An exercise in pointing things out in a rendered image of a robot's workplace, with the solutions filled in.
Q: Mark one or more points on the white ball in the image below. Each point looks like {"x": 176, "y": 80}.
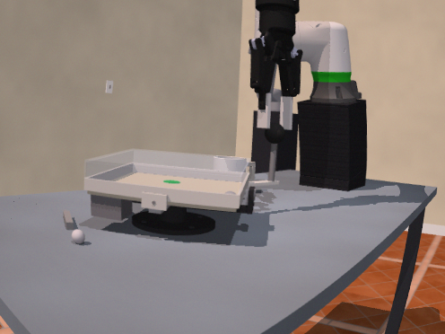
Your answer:
{"x": 78, "y": 236}

